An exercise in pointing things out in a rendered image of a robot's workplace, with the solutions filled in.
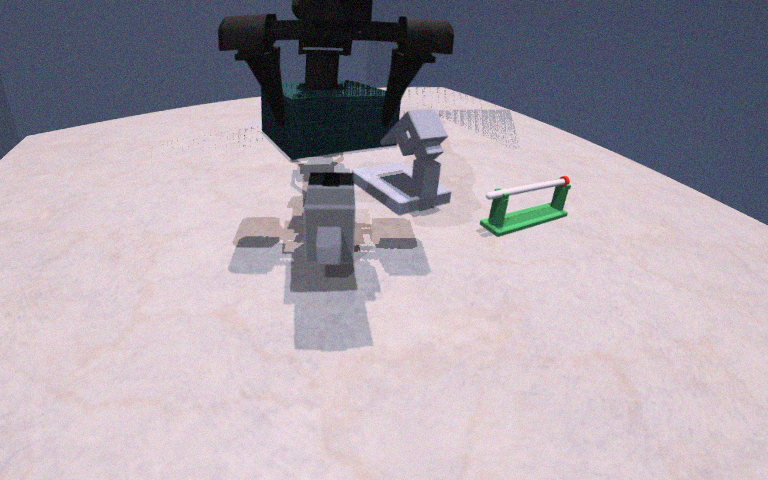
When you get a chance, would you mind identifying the grey pin with red cap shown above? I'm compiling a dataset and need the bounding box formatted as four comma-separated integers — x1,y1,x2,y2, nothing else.
486,176,570,200

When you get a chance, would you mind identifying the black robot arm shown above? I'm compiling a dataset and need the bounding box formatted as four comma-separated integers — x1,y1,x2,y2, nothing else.
292,0,361,90

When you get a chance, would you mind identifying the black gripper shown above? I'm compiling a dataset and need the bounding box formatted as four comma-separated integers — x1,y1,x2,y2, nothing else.
218,0,454,127

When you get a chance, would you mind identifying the green cradle with two notched uprights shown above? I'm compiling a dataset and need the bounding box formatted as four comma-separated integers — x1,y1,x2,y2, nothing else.
479,184,571,237

